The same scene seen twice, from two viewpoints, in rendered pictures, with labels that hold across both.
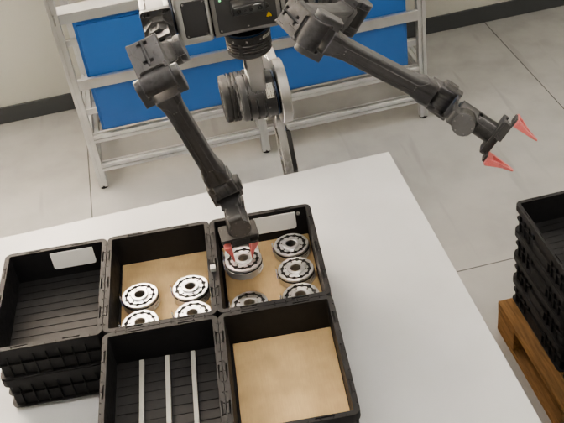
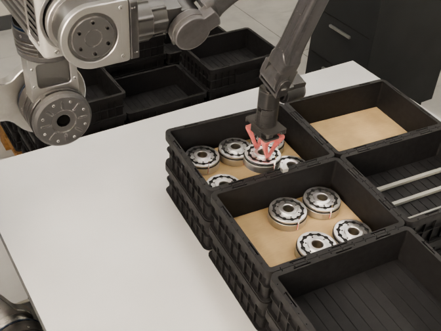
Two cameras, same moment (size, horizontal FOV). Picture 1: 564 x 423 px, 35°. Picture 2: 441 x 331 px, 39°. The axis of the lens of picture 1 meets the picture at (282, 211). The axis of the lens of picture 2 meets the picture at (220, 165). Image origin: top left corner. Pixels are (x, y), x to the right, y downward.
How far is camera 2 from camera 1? 2.98 m
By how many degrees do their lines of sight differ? 85
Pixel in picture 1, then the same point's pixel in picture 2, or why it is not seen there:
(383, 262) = (156, 150)
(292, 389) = (356, 138)
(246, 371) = not seen: hidden behind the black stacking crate
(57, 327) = (386, 320)
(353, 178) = (20, 186)
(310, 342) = not seen: hidden behind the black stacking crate
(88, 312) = (350, 298)
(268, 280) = (245, 171)
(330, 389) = (344, 121)
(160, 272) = (263, 253)
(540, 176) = not seen: outside the picture
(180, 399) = (406, 193)
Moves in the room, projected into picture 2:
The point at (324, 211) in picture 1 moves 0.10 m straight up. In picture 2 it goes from (82, 198) to (79, 173)
